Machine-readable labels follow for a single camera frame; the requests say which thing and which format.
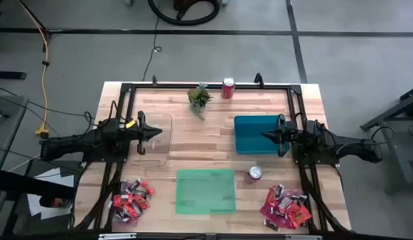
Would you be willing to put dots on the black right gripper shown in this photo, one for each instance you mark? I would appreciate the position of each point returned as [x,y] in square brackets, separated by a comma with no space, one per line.
[282,133]

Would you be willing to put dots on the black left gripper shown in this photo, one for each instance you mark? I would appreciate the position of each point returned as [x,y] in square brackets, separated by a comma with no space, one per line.
[141,133]

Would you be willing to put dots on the brown Hershey's candy pack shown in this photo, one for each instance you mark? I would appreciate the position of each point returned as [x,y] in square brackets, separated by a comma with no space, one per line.
[285,204]
[299,200]
[121,216]
[136,209]
[271,225]
[135,185]
[279,191]

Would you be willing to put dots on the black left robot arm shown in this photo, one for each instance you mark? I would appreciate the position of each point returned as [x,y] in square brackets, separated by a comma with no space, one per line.
[76,143]

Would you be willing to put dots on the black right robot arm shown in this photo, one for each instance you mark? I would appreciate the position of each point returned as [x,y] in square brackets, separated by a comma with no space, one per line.
[353,148]

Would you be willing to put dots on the red candy pack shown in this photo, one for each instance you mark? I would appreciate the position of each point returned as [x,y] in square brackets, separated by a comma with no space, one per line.
[268,213]

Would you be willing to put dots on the clear plastic bin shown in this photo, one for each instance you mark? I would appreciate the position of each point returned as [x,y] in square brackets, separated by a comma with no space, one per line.
[160,153]

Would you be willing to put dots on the blue plastic bin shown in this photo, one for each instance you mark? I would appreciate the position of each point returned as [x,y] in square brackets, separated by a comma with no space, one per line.
[249,133]

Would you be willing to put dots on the red Coca-Cola can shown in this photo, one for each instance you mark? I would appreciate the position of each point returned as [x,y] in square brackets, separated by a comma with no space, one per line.
[254,173]

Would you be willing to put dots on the black clamp hook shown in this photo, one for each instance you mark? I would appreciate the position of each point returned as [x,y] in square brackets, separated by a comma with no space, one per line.
[258,80]
[155,80]

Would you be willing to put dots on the small potted succulent plant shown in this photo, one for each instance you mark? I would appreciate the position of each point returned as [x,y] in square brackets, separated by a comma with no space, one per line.
[198,96]

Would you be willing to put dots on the red soda can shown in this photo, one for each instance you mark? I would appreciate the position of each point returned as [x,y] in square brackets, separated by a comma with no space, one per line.
[228,88]

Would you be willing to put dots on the green plastic bin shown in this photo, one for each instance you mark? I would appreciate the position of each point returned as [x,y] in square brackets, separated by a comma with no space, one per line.
[206,191]

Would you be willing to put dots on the white paper sheet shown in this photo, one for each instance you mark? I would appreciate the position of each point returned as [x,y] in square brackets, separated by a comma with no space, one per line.
[65,180]

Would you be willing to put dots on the yellow power plug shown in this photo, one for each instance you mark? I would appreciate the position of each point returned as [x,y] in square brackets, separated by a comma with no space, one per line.
[42,130]

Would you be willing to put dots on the orange black tool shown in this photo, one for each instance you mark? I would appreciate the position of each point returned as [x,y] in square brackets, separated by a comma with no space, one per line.
[55,202]

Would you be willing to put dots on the grey metal table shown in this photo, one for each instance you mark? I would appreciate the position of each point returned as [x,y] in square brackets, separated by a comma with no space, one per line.
[399,150]

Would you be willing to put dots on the brown vacuum body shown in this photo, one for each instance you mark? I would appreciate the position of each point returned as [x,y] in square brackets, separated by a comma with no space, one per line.
[184,4]

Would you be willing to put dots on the black slanted beam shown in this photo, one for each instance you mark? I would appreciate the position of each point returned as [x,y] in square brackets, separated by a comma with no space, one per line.
[26,185]

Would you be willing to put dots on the grey side table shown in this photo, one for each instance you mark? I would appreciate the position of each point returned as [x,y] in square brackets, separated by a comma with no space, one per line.
[6,133]

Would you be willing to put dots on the black floor bar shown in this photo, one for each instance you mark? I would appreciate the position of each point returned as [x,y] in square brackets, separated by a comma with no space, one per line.
[10,75]

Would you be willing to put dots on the black aluminium table frame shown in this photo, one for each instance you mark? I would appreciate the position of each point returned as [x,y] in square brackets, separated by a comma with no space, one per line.
[210,86]

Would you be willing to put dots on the silver aluminium bracket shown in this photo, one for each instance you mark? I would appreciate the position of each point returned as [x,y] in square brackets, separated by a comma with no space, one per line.
[116,236]
[303,237]

